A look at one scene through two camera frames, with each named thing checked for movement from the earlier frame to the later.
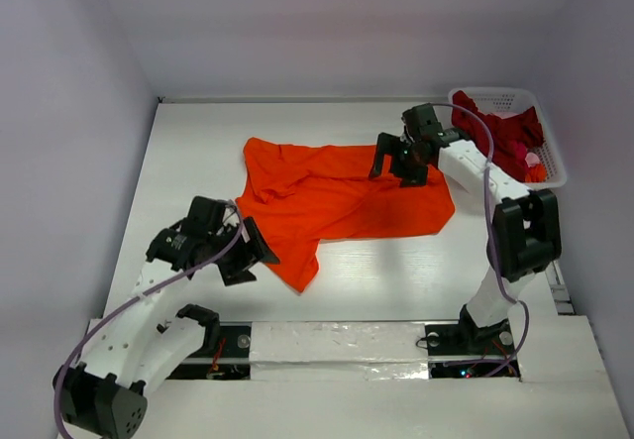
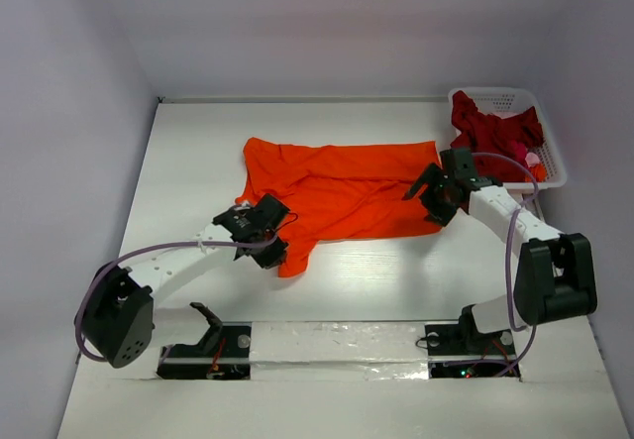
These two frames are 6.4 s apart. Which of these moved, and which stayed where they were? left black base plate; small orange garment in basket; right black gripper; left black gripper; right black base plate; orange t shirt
Moved: left black gripper; right black gripper
Stayed: right black base plate; orange t shirt; small orange garment in basket; left black base plate
